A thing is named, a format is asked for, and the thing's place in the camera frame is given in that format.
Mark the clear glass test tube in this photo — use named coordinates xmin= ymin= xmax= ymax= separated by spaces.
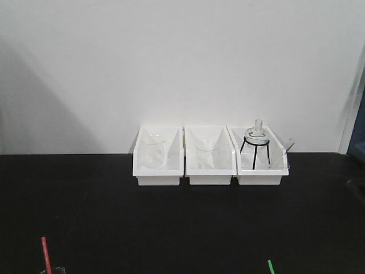
xmin=269 ymin=138 xmax=295 ymax=170

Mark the red plastic spoon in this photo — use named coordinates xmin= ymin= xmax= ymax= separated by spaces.
xmin=41 ymin=236 xmax=52 ymax=274

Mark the left glass beaker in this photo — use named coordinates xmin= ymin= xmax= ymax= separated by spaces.
xmin=142 ymin=134 xmax=165 ymax=169

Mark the right white plastic bin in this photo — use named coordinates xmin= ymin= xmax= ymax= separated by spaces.
xmin=227 ymin=126 xmax=289 ymax=186

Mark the middle glass beaker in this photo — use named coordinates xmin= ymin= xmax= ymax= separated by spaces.
xmin=195 ymin=140 xmax=217 ymax=170

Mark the green plastic spoon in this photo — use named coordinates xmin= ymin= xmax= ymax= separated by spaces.
xmin=267 ymin=260 xmax=275 ymax=274

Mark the round glass flask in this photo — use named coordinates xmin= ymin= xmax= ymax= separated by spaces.
xmin=245 ymin=119 xmax=270 ymax=145

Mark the black wire tripod stand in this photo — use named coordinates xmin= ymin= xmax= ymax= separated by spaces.
xmin=240 ymin=137 xmax=270 ymax=170

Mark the left white plastic bin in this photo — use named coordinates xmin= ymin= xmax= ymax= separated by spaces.
xmin=132 ymin=126 xmax=185 ymax=186

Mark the middle white plastic bin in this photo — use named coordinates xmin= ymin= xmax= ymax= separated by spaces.
xmin=184 ymin=126 xmax=237 ymax=185

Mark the glass beaker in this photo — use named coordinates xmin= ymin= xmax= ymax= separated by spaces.
xmin=142 ymin=134 xmax=165 ymax=169
xmin=195 ymin=140 xmax=217 ymax=170

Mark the white plastic bin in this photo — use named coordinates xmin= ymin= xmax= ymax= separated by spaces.
xmin=227 ymin=126 xmax=289 ymax=186
xmin=132 ymin=126 xmax=185 ymax=186
xmin=184 ymin=126 xmax=237 ymax=185

